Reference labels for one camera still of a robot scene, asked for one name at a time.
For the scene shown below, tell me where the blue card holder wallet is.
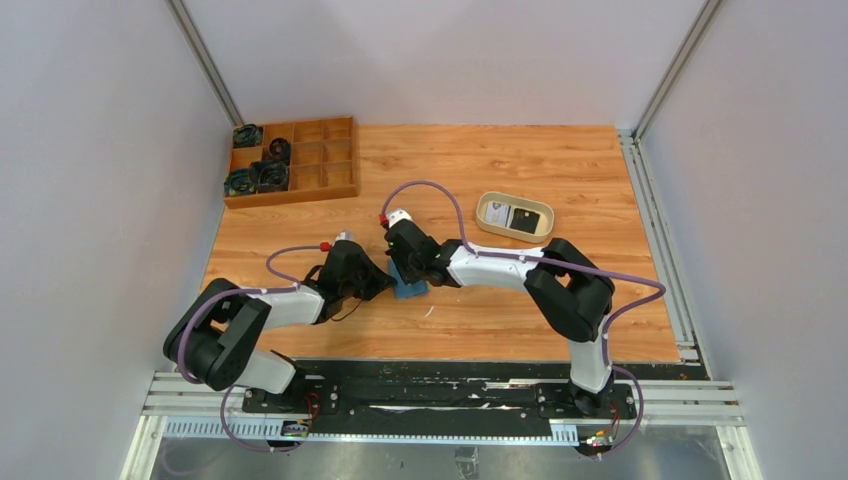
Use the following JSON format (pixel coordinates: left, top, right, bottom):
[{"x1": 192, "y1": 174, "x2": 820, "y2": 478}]
[{"x1": 388, "y1": 259, "x2": 429, "y2": 300}]

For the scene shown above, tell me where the black card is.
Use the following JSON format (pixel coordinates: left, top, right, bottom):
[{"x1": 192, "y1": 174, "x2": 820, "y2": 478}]
[{"x1": 509, "y1": 208, "x2": 540, "y2": 235}]

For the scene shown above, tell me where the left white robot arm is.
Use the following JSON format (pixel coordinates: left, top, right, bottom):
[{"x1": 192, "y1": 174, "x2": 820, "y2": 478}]
[{"x1": 163, "y1": 238, "x2": 397, "y2": 394}]

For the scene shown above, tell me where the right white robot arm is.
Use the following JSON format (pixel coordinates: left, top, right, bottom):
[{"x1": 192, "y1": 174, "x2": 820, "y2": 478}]
[{"x1": 384, "y1": 217, "x2": 615, "y2": 396}]

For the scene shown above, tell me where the white printed card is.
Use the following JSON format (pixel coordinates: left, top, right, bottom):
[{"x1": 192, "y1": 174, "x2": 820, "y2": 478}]
[{"x1": 484, "y1": 201, "x2": 513, "y2": 227}]

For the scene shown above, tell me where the cream oval tray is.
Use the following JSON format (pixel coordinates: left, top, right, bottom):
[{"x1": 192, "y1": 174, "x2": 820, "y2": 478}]
[{"x1": 475, "y1": 191, "x2": 555, "y2": 244}]

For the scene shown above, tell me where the wooden compartment organizer box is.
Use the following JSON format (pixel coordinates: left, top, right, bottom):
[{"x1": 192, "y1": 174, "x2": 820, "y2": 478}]
[{"x1": 223, "y1": 116, "x2": 361, "y2": 209}]

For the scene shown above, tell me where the large black coiled item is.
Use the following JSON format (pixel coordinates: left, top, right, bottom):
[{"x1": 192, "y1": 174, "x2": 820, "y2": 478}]
[{"x1": 248, "y1": 160, "x2": 290, "y2": 194}]

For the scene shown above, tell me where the black coiled item middle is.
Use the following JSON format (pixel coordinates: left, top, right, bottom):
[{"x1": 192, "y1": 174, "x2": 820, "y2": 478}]
[{"x1": 267, "y1": 137, "x2": 291, "y2": 165}]

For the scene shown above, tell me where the black coiled item bottom-left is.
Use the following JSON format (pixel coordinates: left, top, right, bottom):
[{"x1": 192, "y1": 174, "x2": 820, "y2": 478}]
[{"x1": 223, "y1": 168, "x2": 256, "y2": 197}]

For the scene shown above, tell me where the black coiled item top-left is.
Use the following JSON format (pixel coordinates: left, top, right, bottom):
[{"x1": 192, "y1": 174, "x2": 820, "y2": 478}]
[{"x1": 232, "y1": 123, "x2": 264, "y2": 149}]

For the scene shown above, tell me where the black mounting base rail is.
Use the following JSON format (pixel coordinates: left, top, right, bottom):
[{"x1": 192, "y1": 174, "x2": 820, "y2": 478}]
[{"x1": 223, "y1": 375, "x2": 644, "y2": 445}]

